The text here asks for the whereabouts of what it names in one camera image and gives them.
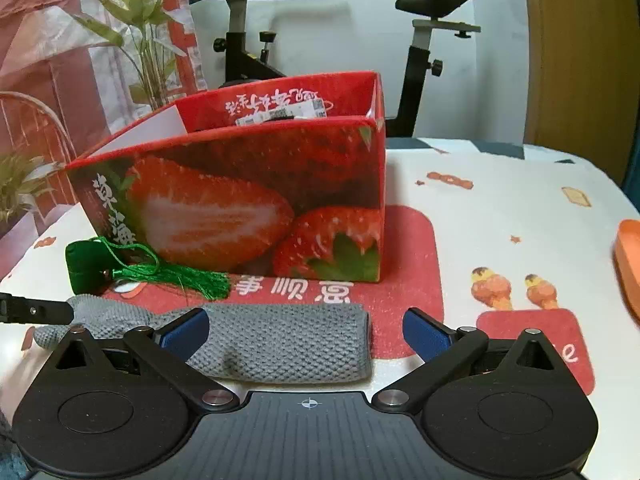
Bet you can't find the black exercise bike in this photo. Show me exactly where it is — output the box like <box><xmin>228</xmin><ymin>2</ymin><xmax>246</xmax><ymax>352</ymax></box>
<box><xmin>182</xmin><ymin>0</ymin><xmax>482</xmax><ymax>139</ymax></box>

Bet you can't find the orange object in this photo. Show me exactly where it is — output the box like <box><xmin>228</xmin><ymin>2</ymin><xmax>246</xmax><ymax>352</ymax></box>
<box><xmin>612</xmin><ymin>219</ymin><xmax>640</xmax><ymax>327</ymax></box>

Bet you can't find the grey knitted towel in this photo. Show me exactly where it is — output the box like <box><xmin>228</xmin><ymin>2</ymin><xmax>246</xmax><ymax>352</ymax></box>
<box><xmin>32</xmin><ymin>294</ymin><xmax>374</xmax><ymax>385</ymax></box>

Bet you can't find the red and white curtain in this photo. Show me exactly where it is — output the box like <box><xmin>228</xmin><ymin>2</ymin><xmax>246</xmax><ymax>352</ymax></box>
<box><xmin>0</xmin><ymin>0</ymin><xmax>212</xmax><ymax>173</ymax></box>

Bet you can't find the white face mask packet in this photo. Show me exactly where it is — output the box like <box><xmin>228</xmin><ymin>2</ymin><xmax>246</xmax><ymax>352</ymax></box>
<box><xmin>235</xmin><ymin>99</ymin><xmax>335</xmax><ymax>127</ymax></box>

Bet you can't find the green bamboo plant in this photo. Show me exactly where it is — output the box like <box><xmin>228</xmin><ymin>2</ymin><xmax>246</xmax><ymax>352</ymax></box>
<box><xmin>75</xmin><ymin>0</ymin><xmax>197</xmax><ymax>112</ymax></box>

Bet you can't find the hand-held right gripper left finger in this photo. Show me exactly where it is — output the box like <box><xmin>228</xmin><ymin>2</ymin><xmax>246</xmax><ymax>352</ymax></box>
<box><xmin>52</xmin><ymin>307</ymin><xmax>239</xmax><ymax>414</ymax></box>

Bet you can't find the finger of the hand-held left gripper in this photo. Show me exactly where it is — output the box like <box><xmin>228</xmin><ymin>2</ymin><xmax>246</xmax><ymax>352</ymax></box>
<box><xmin>0</xmin><ymin>292</ymin><xmax>76</xmax><ymax>326</ymax></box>

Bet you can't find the wooden door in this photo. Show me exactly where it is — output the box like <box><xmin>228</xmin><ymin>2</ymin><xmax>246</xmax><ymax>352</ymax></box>
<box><xmin>520</xmin><ymin>0</ymin><xmax>640</xmax><ymax>187</ymax></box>

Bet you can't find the red strawberry print box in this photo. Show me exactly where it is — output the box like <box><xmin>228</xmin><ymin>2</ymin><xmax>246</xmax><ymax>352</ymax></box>
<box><xmin>66</xmin><ymin>71</ymin><xmax>387</xmax><ymax>284</ymax></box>

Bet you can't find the green tasselled sachet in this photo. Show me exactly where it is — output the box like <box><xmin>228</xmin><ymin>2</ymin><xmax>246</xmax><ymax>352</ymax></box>
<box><xmin>65</xmin><ymin>236</ymin><xmax>231</xmax><ymax>302</ymax></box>

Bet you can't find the metal wire chair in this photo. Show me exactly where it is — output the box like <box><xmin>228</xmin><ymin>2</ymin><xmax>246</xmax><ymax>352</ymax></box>
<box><xmin>0</xmin><ymin>91</ymin><xmax>77</xmax><ymax>212</ymax></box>

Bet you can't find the small leafy plant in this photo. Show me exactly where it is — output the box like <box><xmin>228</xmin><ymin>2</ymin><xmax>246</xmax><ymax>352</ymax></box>
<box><xmin>0</xmin><ymin>154</ymin><xmax>57</xmax><ymax>234</ymax></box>

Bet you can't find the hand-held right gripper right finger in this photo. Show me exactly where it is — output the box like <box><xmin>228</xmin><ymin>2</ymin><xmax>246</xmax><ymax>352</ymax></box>
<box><xmin>372</xmin><ymin>307</ymin><xmax>571</xmax><ymax>412</ymax></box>

